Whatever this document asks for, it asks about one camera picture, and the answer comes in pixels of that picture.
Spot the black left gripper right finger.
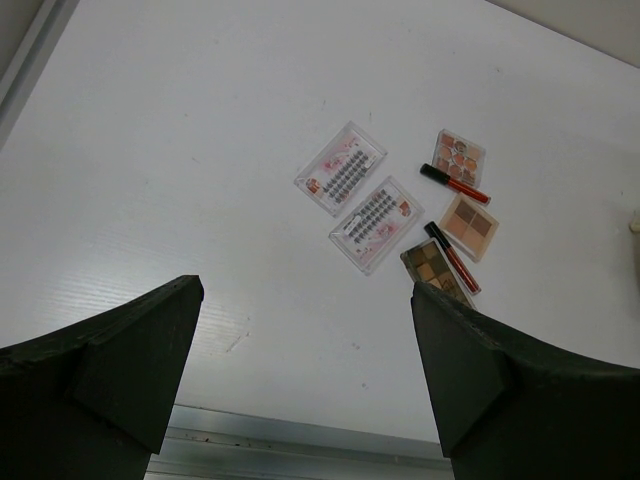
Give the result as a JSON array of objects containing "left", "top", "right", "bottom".
[{"left": 411, "top": 282, "right": 639, "bottom": 479}]

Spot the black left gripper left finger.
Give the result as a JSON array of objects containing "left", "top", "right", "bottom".
[{"left": 1, "top": 275, "right": 204, "bottom": 479}]

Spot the brown lip gloss tube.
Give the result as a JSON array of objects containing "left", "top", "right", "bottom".
[{"left": 424, "top": 221, "right": 481, "bottom": 295}]

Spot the red lip gloss tube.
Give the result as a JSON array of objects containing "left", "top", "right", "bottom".
[{"left": 419, "top": 164, "right": 491, "bottom": 205}]

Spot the long brown eyeshadow palette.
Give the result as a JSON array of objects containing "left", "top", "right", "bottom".
[{"left": 400, "top": 238, "right": 475, "bottom": 309}]

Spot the four-pan eyeshadow palette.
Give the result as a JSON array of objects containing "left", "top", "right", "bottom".
[{"left": 438, "top": 194, "right": 499, "bottom": 263}]

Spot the lower false lash case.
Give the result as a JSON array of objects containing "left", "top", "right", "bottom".
[{"left": 328, "top": 176, "right": 424, "bottom": 276}]

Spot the false lash case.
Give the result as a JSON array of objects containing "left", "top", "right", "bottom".
[
  {"left": 294, "top": 121, "right": 388, "bottom": 217},
  {"left": 328, "top": 176, "right": 424, "bottom": 276}
]

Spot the round-pan eyeshadow palette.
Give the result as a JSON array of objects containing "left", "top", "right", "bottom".
[{"left": 431, "top": 129, "right": 486, "bottom": 189}]

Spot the upper false lash case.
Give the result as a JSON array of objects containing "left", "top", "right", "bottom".
[{"left": 294, "top": 121, "right": 388, "bottom": 217}]

